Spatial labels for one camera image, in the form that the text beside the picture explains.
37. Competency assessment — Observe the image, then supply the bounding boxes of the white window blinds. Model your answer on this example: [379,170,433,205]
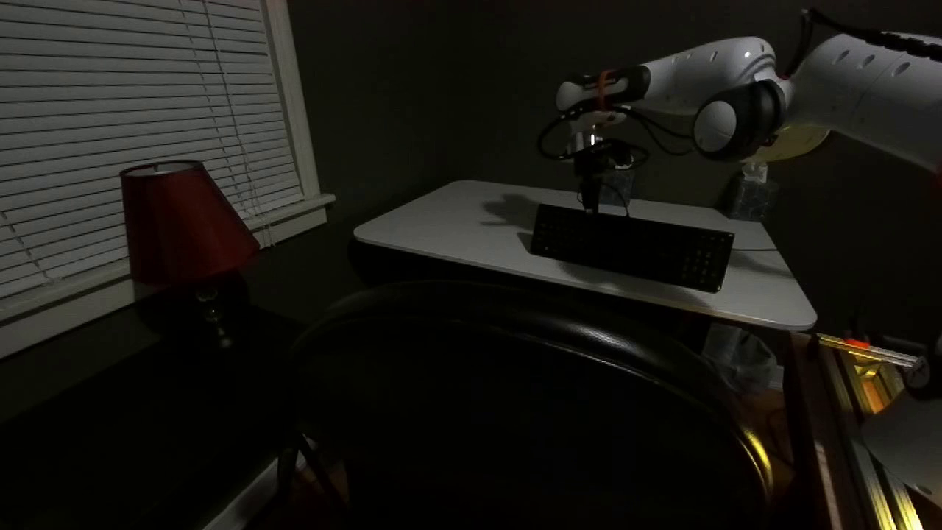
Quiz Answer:
[0,0,305,304]

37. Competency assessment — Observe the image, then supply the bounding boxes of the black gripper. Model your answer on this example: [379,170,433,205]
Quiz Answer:
[570,140,641,216]

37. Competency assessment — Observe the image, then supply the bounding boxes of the black computer keyboard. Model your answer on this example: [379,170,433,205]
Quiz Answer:
[528,199,735,294]

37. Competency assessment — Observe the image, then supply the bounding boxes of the clear plastic bin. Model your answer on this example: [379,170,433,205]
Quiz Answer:
[698,322,788,398]

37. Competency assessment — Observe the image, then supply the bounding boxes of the spray bottle on right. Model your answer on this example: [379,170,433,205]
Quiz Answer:
[728,160,779,223]

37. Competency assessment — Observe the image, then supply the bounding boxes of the red shade table lamp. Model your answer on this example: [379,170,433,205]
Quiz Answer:
[117,160,264,352]

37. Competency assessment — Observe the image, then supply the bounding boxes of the black round-back chair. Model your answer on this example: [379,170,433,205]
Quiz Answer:
[277,276,788,530]

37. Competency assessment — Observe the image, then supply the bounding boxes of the metal robot stand frame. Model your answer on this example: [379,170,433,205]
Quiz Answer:
[812,330,929,426]

